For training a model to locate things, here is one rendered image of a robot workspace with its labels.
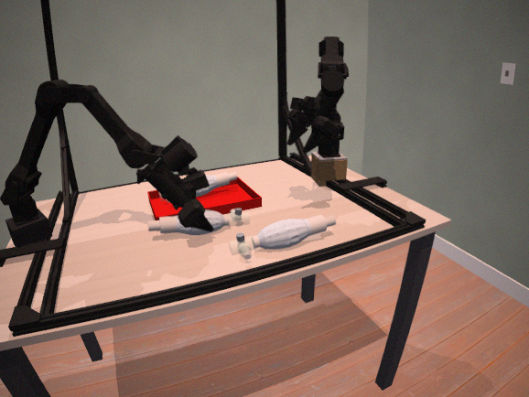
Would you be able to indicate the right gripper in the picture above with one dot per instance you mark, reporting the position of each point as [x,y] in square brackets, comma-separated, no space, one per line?
[191,208]

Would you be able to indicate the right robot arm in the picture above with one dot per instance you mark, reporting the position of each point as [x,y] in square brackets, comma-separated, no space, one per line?
[135,150]

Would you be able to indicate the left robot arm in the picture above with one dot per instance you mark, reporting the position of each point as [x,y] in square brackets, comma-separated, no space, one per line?
[331,88]

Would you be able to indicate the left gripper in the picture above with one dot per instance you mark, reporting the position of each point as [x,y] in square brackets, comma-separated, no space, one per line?
[318,134]

